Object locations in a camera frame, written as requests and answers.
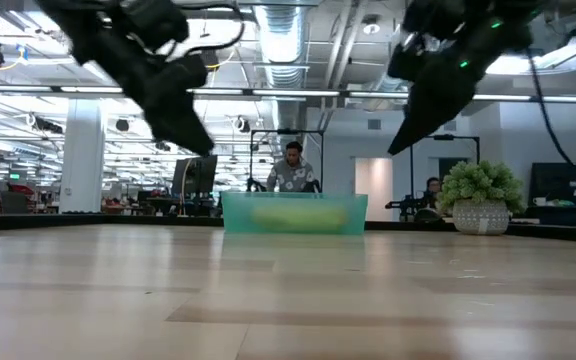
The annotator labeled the white pillar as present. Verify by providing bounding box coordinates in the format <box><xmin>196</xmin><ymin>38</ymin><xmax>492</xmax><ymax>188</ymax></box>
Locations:
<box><xmin>59</xmin><ymin>97</ymin><xmax>107</xmax><ymax>214</ymax></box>

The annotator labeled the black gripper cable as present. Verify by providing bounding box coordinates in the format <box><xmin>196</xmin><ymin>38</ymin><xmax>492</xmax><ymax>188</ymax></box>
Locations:
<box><xmin>525</xmin><ymin>47</ymin><xmax>576</xmax><ymax>166</ymax></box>
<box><xmin>165</xmin><ymin>2</ymin><xmax>247</xmax><ymax>61</ymax></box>

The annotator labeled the silver ventilation duct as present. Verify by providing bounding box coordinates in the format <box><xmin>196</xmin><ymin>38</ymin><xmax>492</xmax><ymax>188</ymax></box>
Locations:
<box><xmin>253</xmin><ymin>3</ymin><xmax>312</xmax><ymax>90</ymax></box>

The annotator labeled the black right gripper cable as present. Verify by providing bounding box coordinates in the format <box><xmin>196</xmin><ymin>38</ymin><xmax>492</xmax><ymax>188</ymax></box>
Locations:
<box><xmin>525</xmin><ymin>47</ymin><xmax>576</xmax><ymax>166</ymax></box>

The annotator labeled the teal translucent plastic basket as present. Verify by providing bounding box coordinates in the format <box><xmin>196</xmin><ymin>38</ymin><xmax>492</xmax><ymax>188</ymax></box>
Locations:
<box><xmin>220</xmin><ymin>191</ymin><xmax>369</xmax><ymax>236</ymax></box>

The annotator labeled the person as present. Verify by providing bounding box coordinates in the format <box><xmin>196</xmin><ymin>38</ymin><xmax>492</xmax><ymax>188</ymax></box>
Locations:
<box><xmin>266</xmin><ymin>140</ymin><xmax>322</xmax><ymax>194</ymax></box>
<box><xmin>423</xmin><ymin>176</ymin><xmax>443</xmax><ymax>210</ymax></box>

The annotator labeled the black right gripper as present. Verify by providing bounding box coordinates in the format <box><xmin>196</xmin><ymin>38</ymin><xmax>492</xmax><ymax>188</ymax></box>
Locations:
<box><xmin>386</xmin><ymin>47</ymin><xmax>489</xmax><ymax>157</ymax></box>

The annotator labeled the potted artificial succulent plant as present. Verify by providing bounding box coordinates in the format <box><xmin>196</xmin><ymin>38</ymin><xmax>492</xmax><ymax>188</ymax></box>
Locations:
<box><xmin>436</xmin><ymin>159</ymin><xmax>528</xmax><ymax>236</ymax></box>

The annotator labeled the green microfiber towel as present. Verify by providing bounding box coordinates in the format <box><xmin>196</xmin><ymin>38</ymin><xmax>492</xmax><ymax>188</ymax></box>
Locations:
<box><xmin>251</xmin><ymin>205</ymin><xmax>348</xmax><ymax>232</ymax></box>

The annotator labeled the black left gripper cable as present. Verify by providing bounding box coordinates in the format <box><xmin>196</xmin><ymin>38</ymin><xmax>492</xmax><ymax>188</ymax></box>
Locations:
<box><xmin>165</xmin><ymin>2</ymin><xmax>247</xmax><ymax>61</ymax></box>

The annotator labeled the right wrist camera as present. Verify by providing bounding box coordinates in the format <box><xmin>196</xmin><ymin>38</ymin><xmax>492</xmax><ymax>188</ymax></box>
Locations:
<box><xmin>386</xmin><ymin>32</ymin><xmax>432</xmax><ymax>81</ymax></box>

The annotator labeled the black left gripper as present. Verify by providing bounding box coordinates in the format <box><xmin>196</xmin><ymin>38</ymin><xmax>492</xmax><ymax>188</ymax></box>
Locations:
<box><xmin>135</xmin><ymin>53</ymin><xmax>216</xmax><ymax>157</ymax></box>

